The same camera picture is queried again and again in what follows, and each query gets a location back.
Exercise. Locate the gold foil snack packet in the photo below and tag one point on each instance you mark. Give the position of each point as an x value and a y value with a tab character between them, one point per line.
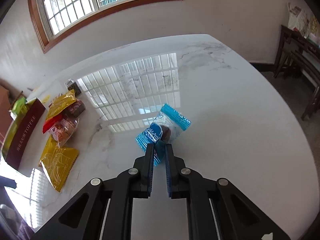
60	103

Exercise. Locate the green box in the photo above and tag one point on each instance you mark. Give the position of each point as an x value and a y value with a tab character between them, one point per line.
19	107

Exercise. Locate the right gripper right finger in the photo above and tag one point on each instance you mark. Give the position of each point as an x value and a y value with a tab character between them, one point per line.
175	182

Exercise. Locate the newspaper bundle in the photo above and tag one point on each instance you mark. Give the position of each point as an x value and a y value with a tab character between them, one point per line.
298	20

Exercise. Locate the dark wooden side table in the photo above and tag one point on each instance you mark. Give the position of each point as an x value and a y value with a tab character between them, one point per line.
295	54

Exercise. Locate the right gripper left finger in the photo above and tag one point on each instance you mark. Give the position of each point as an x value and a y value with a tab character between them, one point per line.
143	179

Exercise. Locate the clear bag orange snacks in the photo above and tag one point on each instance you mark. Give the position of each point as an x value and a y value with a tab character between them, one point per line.
62	130

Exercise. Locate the gold Wan Li Yuan packet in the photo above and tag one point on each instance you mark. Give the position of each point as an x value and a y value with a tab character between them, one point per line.
57	162

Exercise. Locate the blue cookie snack packet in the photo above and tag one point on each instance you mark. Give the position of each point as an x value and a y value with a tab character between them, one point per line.
164	129

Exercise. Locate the red snack packet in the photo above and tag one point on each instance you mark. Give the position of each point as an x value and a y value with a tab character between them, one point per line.
51	122

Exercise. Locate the dark red toffee tin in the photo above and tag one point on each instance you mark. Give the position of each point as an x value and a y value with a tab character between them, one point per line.
20	131

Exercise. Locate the black sesame bar packet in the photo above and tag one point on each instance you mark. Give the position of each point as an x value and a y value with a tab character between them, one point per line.
72	85

